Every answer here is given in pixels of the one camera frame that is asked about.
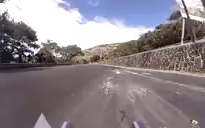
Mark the grey asphalt road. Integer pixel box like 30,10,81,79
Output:
0,63,205,128

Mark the pale kerb strip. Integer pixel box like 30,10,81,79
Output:
102,63,205,80

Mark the robot's own part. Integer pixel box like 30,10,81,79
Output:
133,120,144,128
60,120,72,128

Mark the wood on slope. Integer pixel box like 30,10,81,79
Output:
89,9,205,61

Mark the grey stone wall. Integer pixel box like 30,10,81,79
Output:
101,39,205,76

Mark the signboard on dark post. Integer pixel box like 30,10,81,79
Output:
174,0,205,43

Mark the dry hill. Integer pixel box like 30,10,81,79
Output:
83,42,124,63

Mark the group of dark trees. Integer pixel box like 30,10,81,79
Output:
0,0,88,65

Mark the low dark wall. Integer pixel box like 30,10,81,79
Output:
0,61,74,71

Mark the pale pole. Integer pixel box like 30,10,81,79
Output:
180,16,187,46

